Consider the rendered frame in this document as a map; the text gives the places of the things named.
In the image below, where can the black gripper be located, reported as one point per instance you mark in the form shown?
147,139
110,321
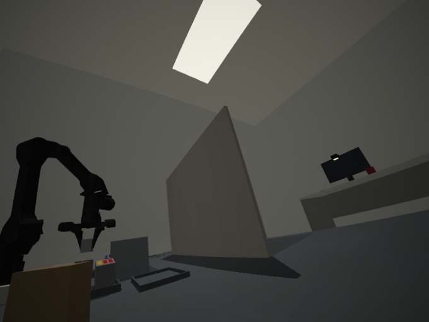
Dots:
89,217

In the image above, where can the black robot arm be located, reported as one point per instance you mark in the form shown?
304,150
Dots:
23,229

